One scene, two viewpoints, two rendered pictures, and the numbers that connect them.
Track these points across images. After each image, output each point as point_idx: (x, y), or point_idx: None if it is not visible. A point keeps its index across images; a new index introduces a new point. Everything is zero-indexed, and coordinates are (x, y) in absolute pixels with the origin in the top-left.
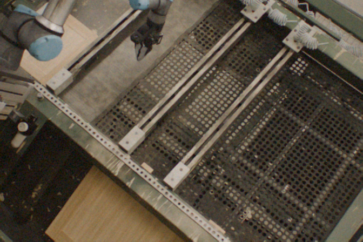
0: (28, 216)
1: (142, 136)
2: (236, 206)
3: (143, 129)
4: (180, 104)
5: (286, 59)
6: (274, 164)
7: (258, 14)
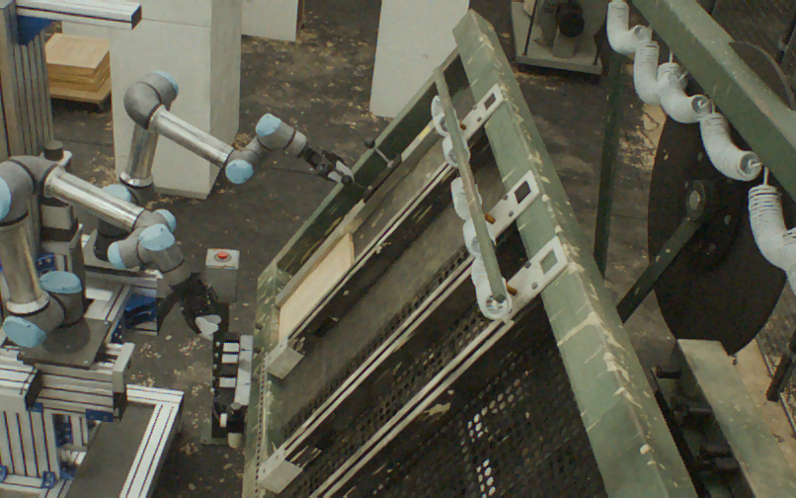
0: None
1: (283, 465)
2: None
3: (285, 453)
4: None
5: (497, 337)
6: None
7: (497, 227)
